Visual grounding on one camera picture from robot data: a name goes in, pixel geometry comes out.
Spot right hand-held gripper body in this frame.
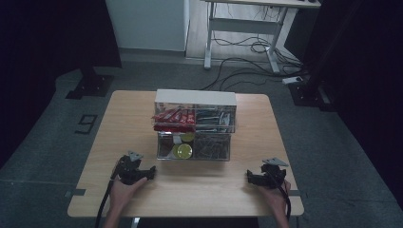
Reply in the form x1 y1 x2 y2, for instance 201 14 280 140
259 157 290 190

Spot person's right hand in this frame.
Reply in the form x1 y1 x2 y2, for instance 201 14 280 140
256 180 293 217

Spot grey tape strip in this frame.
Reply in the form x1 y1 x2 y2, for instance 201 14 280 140
64 188 87 199
289 189 308 200

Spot pile of dark thin sticks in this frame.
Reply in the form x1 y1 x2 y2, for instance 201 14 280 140
193 134 230 160

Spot white metal frame desk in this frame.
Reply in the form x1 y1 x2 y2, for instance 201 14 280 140
201 0 322 75

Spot white cabinet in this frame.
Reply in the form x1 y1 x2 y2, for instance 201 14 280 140
105 0 190 52

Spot black stand base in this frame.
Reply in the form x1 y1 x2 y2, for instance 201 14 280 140
288 79 336 112
65 65 115 100

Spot pile of dark packets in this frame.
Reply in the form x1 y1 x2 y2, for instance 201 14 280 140
195 108 232 131

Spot black floor cables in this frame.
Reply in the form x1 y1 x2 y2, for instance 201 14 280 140
200 4 309 92

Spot pile of red packets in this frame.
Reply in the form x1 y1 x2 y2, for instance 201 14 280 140
151 106 198 133

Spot white power strip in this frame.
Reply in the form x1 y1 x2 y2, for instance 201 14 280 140
281 75 304 86

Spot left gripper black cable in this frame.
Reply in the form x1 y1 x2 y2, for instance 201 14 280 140
94 161 123 228

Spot clear drawer organizer white top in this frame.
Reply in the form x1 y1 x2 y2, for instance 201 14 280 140
152 88 239 162

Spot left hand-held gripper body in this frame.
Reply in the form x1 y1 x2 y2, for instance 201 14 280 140
114 150 144 186

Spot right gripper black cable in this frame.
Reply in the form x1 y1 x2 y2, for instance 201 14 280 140
267 170 293 221

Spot person's left hand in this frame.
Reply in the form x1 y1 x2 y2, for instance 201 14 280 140
108 175 148 213

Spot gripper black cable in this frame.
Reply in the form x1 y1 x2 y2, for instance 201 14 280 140
267 170 293 221
94 161 123 228

